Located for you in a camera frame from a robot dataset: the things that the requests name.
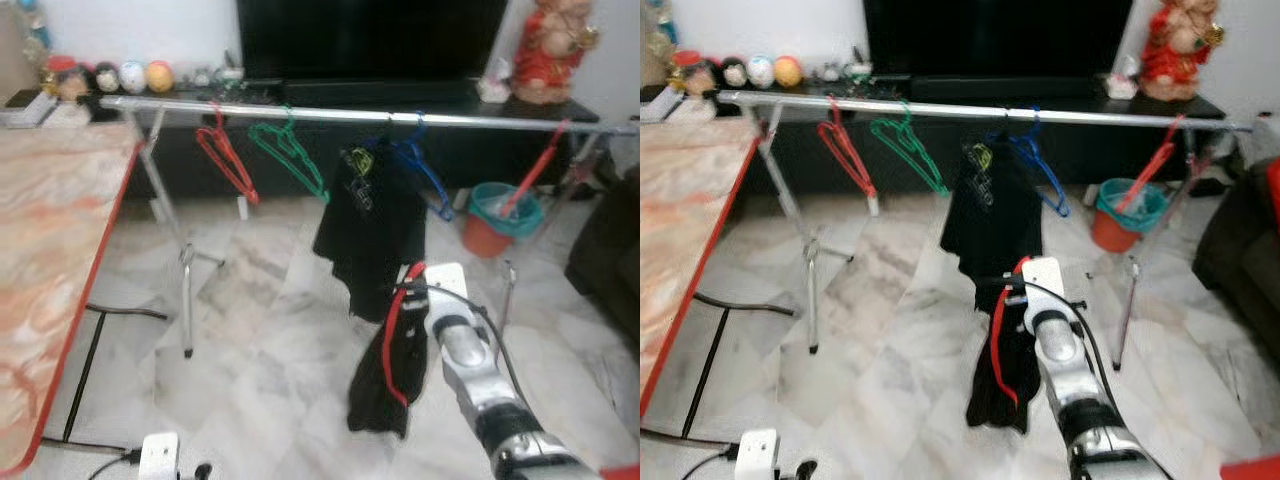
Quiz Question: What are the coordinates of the blue gold trophy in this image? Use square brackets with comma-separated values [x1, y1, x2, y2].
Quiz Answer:
[645, 0, 676, 61]
[18, 0, 51, 56]

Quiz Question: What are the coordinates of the dark brown sofa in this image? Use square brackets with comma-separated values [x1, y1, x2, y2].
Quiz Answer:
[1192, 155, 1280, 316]
[565, 163, 640, 336]

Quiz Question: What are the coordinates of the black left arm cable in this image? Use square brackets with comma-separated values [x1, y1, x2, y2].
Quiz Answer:
[680, 448, 741, 480]
[88, 450, 143, 480]

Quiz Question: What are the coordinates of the white box black lid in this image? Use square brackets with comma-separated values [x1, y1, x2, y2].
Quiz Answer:
[0, 98, 59, 129]

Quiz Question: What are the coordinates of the light wooden cabinet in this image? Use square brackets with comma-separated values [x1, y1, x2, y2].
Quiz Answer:
[0, 5, 26, 99]

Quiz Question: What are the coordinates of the green plastic hanger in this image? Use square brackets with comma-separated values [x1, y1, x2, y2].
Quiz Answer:
[869, 100, 951, 198]
[247, 105, 331, 204]

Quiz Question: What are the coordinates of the black flat screen television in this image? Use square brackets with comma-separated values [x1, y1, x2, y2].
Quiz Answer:
[862, 0, 1136, 79]
[236, 0, 511, 83]

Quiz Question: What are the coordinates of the blue plastic hanger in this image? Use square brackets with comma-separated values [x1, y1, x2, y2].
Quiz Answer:
[385, 112, 456, 222]
[1005, 108, 1073, 218]

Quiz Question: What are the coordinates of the marble pattern table red edge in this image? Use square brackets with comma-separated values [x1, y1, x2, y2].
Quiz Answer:
[0, 122, 171, 476]
[640, 118, 796, 446]

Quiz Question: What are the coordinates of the orange trash bin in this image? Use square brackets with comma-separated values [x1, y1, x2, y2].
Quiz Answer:
[1089, 208, 1141, 254]
[461, 212, 516, 260]

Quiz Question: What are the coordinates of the black shirt LED lettering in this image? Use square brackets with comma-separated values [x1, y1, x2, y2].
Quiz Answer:
[938, 135, 1046, 316]
[312, 140, 429, 323]

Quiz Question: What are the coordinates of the red lid glass jar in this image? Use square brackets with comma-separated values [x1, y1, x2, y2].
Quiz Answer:
[45, 55, 89, 101]
[672, 50, 713, 96]

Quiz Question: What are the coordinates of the red laughing buddha statue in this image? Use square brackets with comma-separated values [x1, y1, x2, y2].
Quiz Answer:
[510, 0, 604, 106]
[1140, 0, 1226, 103]

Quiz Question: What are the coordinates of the black television console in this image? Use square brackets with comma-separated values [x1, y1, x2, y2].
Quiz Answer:
[640, 82, 1226, 196]
[5, 85, 601, 201]

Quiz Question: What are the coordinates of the silver metal clothes rack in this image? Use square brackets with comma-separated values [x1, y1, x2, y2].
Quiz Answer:
[100, 94, 640, 359]
[718, 90, 1256, 371]

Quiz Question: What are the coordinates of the dark navy shirt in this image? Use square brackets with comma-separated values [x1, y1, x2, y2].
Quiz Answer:
[965, 280, 1043, 434]
[346, 285, 431, 439]

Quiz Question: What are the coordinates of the black soundbar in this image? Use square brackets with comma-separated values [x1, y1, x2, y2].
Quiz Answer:
[908, 76, 1106, 103]

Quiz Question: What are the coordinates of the pink white tissue box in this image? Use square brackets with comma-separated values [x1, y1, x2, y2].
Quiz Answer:
[476, 55, 513, 104]
[1105, 52, 1143, 100]

